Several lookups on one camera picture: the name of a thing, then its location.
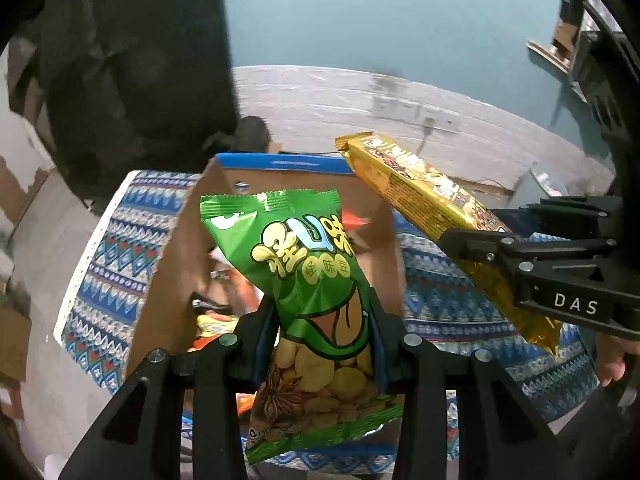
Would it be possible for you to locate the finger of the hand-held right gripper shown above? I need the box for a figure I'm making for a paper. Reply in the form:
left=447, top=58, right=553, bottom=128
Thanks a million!
left=436, top=227, right=621, bottom=306
left=492, top=195, right=623, bottom=239

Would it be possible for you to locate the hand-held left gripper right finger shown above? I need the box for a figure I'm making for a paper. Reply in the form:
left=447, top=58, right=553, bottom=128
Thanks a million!
left=367, top=286, right=567, bottom=480

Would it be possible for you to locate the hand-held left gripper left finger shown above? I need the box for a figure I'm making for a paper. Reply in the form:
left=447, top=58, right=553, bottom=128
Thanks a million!
left=57, top=294, right=281, bottom=480

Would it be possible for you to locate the green snack bag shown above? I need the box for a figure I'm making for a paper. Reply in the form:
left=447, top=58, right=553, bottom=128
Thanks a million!
left=199, top=188, right=407, bottom=466

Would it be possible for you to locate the yellow long snack packet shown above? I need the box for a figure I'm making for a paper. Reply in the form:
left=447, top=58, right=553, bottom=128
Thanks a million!
left=334, top=131, right=564, bottom=357

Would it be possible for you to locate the cardboard box with blue rim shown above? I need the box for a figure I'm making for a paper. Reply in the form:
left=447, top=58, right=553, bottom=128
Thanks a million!
left=125, top=152, right=407, bottom=397

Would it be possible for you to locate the person's right hand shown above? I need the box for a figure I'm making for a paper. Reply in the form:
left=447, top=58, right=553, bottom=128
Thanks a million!
left=594, top=331, right=629, bottom=389

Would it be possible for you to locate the light blue bin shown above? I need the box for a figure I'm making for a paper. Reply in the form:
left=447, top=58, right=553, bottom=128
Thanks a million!
left=511, top=161, right=567, bottom=207

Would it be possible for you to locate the pile of assorted snack packets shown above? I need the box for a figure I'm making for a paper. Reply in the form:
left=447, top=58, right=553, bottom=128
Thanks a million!
left=187, top=240, right=266, bottom=357

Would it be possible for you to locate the wooden board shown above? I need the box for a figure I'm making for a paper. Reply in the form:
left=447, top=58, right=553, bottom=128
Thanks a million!
left=526, top=9, right=587, bottom=82

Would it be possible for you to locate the blue patterned blanket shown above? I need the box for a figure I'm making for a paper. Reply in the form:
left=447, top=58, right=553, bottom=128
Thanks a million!
left=52, top=169, right=602, bottom=467

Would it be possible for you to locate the black round device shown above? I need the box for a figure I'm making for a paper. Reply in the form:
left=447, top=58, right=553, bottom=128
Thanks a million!
left=202, top=115, right=274, bottom=154

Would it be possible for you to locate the grey power cable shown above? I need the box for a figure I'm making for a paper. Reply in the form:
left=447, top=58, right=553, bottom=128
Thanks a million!
left=416, top=119, right=437, bottom=157

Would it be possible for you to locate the white wall socket strip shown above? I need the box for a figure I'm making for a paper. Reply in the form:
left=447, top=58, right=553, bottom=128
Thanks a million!
left=370, top=96, right=462, bottom=134

